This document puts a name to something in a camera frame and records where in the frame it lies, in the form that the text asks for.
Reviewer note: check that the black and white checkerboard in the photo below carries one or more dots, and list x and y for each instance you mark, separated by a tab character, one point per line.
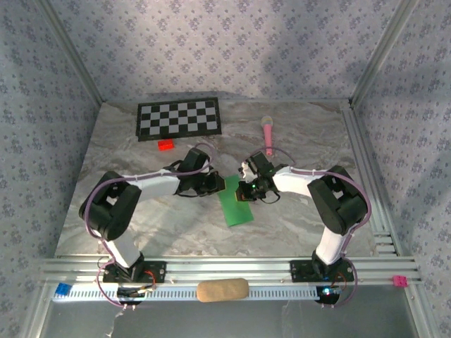
179	119

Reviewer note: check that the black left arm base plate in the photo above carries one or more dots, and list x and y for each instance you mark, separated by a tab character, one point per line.
155	273

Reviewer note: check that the green paper sheet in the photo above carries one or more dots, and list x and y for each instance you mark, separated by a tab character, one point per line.
234	211

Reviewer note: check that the black controller board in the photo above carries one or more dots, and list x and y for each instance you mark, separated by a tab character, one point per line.
132	293
328	294

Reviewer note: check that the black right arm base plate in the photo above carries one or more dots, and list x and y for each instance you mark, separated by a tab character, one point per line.
299	271

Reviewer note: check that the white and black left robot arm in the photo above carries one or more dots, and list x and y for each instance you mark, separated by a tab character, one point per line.
109	211

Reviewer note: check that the aluminium frame leg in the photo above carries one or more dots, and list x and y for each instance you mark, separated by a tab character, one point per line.
421	313
37	313

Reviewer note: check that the pink toy brick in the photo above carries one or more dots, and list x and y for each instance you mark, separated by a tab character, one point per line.
400	281

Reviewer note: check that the blue toy brick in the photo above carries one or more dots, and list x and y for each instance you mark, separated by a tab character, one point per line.
63	288

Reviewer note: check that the tan oblong sponge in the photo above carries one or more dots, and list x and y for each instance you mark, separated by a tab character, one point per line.
222	290

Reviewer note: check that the aluminium frame post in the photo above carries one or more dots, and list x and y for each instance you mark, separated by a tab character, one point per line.
75	56
382	53

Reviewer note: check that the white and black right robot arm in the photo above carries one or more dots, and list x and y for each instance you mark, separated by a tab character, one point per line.
338	207

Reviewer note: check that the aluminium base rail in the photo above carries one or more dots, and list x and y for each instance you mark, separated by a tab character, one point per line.
225	267

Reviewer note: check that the pink toy microphone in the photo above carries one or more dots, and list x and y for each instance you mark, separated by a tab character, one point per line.
268	137

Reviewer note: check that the aluminium side rail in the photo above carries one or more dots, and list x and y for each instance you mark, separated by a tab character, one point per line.
363	148

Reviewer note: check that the red toy brick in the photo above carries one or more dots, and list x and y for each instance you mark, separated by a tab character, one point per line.
166	145

